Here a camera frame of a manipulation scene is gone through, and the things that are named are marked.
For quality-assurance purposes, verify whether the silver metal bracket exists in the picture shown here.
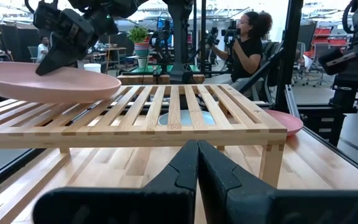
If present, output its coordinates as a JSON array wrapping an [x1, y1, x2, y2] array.
[[283, 83, 301, 119]]

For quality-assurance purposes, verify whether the black box with white labels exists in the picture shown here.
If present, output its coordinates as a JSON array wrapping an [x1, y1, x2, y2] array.
[[298, 105, 358, 147]]

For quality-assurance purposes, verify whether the black vertical pole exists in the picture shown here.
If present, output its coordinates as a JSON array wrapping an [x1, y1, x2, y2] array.
[[200, 0, 207, 74], [193, 0, 198, 74]]

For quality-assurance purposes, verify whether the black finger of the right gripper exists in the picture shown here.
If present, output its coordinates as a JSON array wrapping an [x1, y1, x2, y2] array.
[[35, 39, 87, 77]]

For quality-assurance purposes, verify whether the wooden slatted shelf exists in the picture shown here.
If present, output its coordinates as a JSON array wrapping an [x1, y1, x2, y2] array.
[[0, 83, 288, 189]]

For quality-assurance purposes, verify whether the person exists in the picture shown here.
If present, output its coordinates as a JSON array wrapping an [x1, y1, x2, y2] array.
[[211, 11, 273, 94], [36, 35, 51, 63]]

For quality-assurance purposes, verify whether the small pink plate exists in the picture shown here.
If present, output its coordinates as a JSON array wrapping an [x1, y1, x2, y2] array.
[[264, 108, 304, 137]]

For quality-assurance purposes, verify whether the green mat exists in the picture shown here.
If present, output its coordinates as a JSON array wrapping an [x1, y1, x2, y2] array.
[[129, 64, 201, 75]]

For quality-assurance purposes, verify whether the black aluminium rig frame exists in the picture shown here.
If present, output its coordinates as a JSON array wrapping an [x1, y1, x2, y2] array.
[[0, 0, 358, 198]]

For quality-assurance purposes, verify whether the large pink plate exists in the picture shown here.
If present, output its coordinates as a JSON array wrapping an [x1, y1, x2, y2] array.
[[0, 61, 122, 105]]

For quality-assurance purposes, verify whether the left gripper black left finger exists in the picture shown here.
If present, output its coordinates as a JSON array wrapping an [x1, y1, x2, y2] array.
[[32, 139, 199, 224]]

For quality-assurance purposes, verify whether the black partition panel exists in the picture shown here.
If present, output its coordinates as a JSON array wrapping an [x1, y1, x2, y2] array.
[[0, 24, 42, 63]]

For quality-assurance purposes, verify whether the blue screen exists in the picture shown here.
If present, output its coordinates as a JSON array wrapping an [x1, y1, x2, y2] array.
[[157, 17, 174, 30]]

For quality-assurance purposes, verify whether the white bucket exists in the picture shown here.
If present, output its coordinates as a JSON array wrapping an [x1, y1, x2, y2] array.
[[83, 63, 102, 74]]

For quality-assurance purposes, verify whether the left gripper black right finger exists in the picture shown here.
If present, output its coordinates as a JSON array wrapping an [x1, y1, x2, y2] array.
[[197, 139, 358, 224]]

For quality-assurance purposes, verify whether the green plant in striped pot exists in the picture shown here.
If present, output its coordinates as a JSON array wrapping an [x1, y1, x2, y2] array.
[[127, 26, 151, 58]]

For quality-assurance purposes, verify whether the off-white plate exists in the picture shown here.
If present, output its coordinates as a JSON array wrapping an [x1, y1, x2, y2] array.
[[157, 109, 216, 127]]

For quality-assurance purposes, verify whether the light wood neighbour table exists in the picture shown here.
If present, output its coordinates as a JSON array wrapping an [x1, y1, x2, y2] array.
[[116, 73, 206, 86]]

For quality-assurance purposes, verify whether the office chair with castors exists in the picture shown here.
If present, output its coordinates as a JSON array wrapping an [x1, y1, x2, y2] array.
[[292, 42, 334, 88]]

